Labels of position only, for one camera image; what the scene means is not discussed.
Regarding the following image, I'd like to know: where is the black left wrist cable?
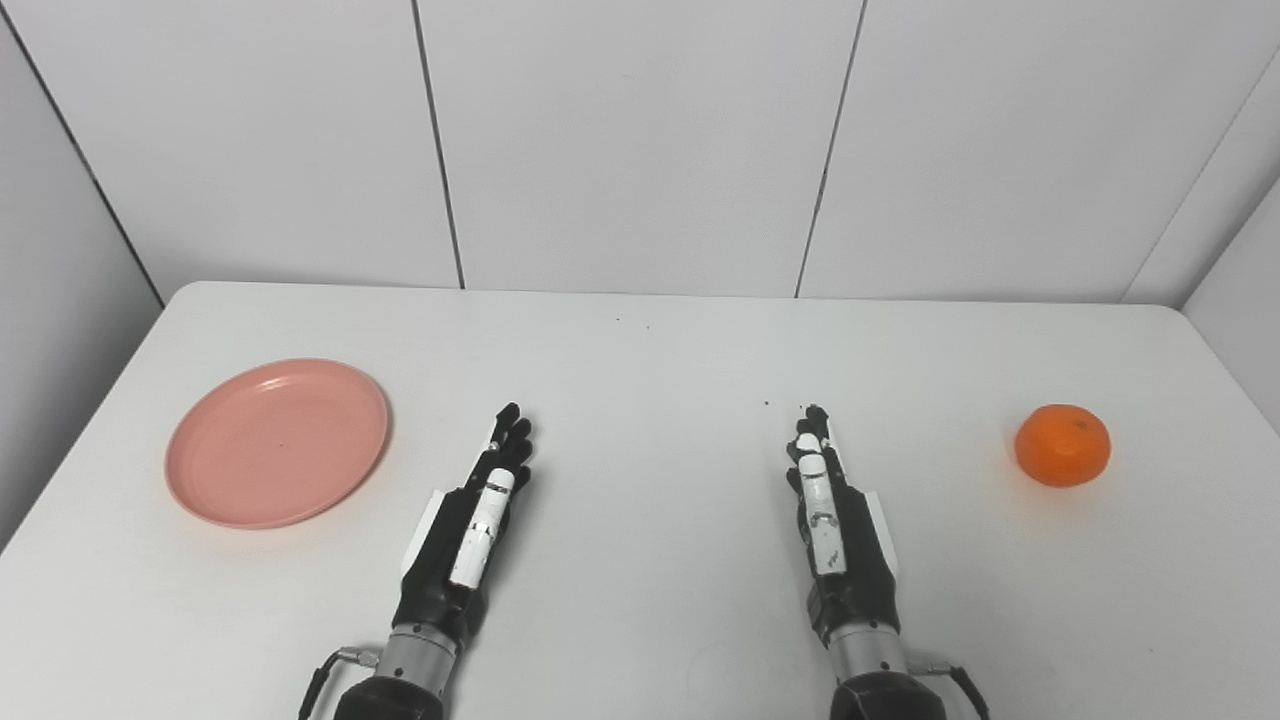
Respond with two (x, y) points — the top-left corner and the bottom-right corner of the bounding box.
(297, 647), (383, 720)

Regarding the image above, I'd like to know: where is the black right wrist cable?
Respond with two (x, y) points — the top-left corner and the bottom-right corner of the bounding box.
(908, 659), (992, 720)

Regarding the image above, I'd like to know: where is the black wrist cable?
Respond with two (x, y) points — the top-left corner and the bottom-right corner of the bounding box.
(297, 647), (383, 720)
(908, 659), (992, 720)

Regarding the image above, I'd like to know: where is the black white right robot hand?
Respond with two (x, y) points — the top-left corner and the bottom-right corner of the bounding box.
(785, 404), (901, 644)

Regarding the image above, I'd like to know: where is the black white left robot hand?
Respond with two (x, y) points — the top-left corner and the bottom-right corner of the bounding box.
(393, 402), (534, 647)

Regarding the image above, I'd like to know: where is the orange fruit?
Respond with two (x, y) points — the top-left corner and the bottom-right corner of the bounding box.
(1014, 404), (1112, 489)

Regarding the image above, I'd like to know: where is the pink round plate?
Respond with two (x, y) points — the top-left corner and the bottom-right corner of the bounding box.
(165, 358), (391, 530)

